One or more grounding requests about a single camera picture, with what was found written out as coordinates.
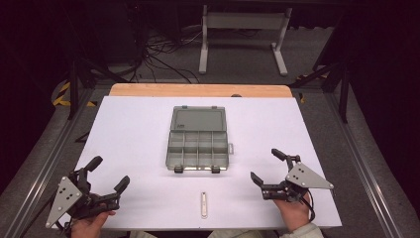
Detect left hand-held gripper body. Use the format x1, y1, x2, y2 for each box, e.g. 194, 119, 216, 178
45, 168, 121, 229

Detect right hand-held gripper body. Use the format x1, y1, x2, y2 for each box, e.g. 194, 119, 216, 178
260, 154, 335, 203

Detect person's right hand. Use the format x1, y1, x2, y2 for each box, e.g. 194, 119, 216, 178
272, 192, 313, 233

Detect person's left hand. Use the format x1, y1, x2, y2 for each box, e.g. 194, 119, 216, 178
70, 209, 117, 238

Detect white table cover board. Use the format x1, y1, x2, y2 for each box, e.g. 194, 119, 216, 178
52, 95, 343, 231

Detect person's light clothing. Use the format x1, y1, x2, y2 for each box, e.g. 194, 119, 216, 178
128, 228, 281, 238

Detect clear grey compartment box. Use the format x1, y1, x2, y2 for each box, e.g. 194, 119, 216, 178
164, 105, 235, 175

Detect black tripod stand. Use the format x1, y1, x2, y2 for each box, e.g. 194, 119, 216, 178
289, 60, 352, 124
66, 58, 131, 121

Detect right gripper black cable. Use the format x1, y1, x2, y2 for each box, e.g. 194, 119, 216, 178
304, 188, 317, 223

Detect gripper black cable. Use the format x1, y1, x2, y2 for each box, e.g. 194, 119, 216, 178
54, 218, 73, 238
304, 188, 317, 223

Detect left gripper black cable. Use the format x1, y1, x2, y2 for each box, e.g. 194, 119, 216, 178
54, 218, 73, 238

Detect aluminium floor rail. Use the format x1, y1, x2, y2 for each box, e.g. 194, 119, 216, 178
325, 90, 405, 238
2, 86, 97, 238

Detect black floor cables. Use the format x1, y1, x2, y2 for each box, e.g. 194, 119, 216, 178
130, 28, 201, 84

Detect white metal stand frame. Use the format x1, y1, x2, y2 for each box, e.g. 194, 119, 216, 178
198, 4, 293, 77

